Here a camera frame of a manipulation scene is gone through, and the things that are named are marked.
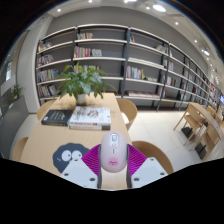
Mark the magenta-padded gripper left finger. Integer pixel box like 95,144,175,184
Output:
60,143,103,190

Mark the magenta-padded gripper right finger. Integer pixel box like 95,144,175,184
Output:
126,143,168,190

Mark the pink computer mouse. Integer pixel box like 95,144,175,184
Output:
99,130,129,174

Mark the dark cartoon-face mouse pad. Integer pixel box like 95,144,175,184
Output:
52,142,90,174

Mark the thick white-spined book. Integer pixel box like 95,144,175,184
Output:
68,121,111,131

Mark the black book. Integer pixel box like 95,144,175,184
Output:
40,109,74,127

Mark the white illustrated-cover book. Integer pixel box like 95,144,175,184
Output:
68,105,112,126

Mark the green potted plant white pot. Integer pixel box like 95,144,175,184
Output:
54,62,116,105

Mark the small green plant on ledge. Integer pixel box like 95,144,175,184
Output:
11,84,24,101

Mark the grey shelf unit with books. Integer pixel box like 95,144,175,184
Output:
34,23,224,113

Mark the group of ceiling lights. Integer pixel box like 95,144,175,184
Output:
56,0,212,56

